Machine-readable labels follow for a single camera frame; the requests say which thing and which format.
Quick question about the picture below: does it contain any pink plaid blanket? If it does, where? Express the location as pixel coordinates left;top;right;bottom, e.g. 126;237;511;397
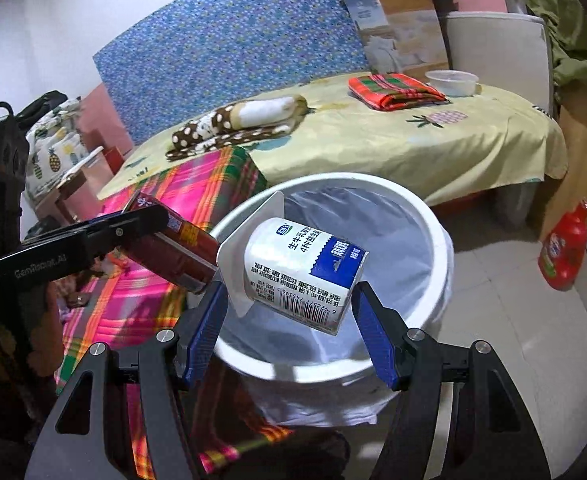
53;145;294;476

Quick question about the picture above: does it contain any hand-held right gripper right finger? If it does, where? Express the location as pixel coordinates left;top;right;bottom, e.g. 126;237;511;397
351;280;564;480

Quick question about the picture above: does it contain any white yogurt cup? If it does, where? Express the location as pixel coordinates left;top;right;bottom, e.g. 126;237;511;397
216;191;370;337

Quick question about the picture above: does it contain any red drink can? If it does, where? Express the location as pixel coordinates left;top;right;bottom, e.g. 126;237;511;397
118;192;221;295

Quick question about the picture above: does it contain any white plastic bowl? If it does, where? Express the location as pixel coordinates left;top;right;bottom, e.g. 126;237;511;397
425;70;480;97

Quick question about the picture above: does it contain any blue floral fabric panel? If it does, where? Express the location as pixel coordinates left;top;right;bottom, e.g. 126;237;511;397
92;0;389;143

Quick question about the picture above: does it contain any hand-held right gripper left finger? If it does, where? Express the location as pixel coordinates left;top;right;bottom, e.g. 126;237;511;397
30;280;231;480

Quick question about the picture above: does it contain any small wooden side table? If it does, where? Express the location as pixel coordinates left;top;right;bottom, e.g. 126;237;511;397
36;147;119;226

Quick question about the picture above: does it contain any clear plastic bin liner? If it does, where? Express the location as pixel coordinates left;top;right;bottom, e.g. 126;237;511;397
218;184;455;426

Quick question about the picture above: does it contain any red plaid folded cloth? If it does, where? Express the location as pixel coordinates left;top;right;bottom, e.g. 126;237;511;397
348;73;448;111

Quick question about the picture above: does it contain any bed with yellow sheet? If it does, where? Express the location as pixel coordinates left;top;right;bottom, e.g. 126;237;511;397
96;82;569;211

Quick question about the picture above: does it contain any cardboard quilt box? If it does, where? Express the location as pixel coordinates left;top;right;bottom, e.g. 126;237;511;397
333;0;454;75

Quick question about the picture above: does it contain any pineapple print pillow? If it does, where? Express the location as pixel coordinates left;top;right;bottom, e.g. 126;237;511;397
26;97;86;198

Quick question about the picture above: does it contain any green curtain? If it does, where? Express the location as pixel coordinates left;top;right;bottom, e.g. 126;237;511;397
493;0;587;106

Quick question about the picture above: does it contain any white board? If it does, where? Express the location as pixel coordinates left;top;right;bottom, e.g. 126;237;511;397
446;11;554;111

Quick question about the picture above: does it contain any brown polka-dot blanket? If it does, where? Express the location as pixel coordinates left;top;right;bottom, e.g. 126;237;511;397
166;94;308;161

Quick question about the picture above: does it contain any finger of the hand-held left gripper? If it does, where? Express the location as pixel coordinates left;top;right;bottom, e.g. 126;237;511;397
80;206;170;255

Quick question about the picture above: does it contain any red detergent bottle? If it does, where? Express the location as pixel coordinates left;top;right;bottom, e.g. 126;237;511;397
538;201;587;291

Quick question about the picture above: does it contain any wooden cabinet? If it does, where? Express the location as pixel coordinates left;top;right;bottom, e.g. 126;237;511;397
541;85;587;261

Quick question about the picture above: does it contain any white round bin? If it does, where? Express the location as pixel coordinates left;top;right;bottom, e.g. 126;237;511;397
208;173;455;426

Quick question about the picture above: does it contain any black bag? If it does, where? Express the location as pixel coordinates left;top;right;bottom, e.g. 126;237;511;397
16;91;69;122

